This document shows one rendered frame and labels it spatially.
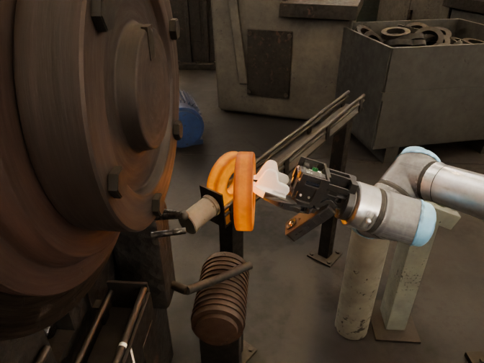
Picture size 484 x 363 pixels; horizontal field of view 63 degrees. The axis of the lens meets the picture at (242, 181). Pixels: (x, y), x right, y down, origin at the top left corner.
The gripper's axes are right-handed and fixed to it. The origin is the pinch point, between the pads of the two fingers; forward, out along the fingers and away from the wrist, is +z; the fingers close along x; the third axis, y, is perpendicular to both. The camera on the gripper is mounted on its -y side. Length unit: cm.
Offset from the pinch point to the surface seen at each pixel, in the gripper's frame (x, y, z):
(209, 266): -10.4, -33.3, 0.4
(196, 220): -8.8, -18.7, 7.2
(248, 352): -23, -80, -24
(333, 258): -74, -69, -58
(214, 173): -18.6, -11.1, 6.1
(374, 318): -41, -66, -69
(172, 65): 17.0, 23.1, 15.4
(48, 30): 39, 30, 20
